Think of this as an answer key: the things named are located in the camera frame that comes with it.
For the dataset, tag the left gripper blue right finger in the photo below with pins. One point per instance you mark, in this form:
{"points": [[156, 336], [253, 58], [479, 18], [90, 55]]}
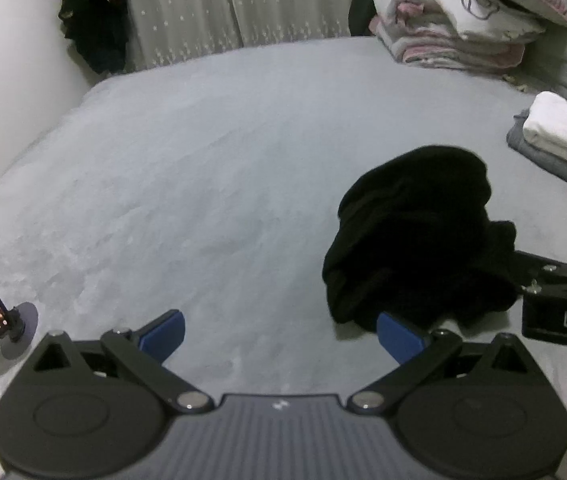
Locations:
{"points": [[405, 342]]}

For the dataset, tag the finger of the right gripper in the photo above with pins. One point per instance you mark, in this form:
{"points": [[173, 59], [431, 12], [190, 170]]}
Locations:
{"points": [[527, 267]]}

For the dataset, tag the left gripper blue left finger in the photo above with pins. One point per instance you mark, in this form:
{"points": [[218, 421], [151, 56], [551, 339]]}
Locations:
{"points": [[154, 342]]}

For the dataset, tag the black garment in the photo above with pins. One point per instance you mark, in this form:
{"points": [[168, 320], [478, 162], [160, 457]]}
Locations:
{"points": [[415, 241]]}

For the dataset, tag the black clothes hanging in corner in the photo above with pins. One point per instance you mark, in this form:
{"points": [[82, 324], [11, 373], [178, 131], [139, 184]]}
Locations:
{"points": [[99, 30]]}

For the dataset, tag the folded grey garment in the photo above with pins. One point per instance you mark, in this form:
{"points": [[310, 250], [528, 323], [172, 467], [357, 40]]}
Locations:
{"points": [[548, 162]]}

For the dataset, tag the round grey phone stand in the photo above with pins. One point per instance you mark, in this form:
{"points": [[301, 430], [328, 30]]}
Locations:
{"points": [[22, 323]]}

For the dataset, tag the folded white garment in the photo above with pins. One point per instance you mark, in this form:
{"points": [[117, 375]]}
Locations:
{"points": [[546, 126]]}

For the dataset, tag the grey bed sheet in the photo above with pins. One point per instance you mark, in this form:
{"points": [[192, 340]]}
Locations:
{"points": [[213, 187]]}

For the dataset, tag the folded pink white quilt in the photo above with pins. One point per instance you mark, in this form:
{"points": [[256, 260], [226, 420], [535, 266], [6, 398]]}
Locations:
{"points": [[477, 35]]}

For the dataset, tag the black item behind quilt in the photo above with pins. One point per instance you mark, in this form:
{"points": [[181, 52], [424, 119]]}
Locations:
{"points": [[361, 14]]}

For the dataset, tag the grey dotted curtain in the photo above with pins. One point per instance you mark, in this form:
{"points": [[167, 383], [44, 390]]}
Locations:
{"points": [[166, 32]]}

